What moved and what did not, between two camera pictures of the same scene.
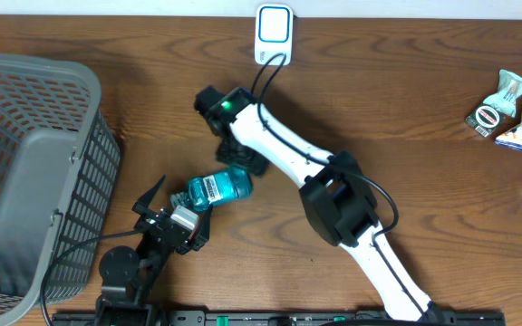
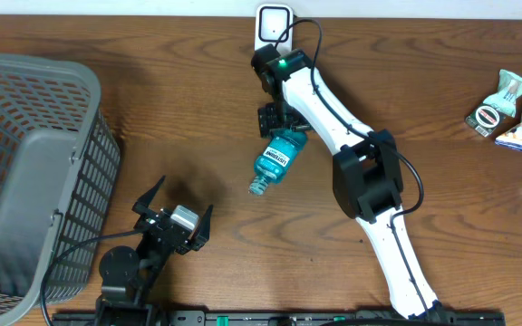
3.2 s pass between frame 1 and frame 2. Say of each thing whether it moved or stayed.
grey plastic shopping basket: stayed
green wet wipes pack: stayed
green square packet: stayed
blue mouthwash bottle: moved
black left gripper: stayed
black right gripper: moved
